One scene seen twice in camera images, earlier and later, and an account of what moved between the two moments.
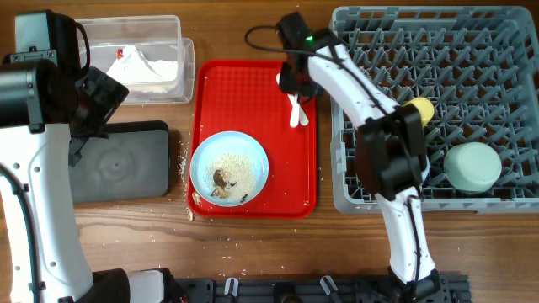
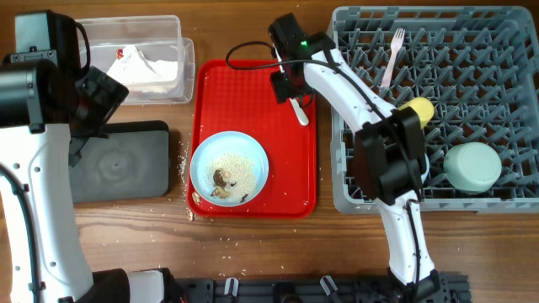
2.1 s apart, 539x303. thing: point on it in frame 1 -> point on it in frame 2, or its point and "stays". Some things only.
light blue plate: x=229 y=168 stays
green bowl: x=472 y=167 stays
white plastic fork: x=295 y=110 -> x=396 y=43
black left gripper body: x=101 y=99 stays
